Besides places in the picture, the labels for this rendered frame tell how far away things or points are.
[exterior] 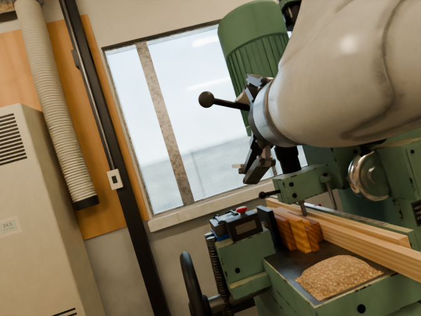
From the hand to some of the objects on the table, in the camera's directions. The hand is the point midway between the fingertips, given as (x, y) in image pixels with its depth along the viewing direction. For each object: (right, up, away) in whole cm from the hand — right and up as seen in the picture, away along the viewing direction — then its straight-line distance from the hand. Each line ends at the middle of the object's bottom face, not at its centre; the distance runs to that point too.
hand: (240, 133), depth 55 cm
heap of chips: (+16, -26, -8) cm, 32 cm away
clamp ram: (+8, -28, +16) cm, 33 cm away
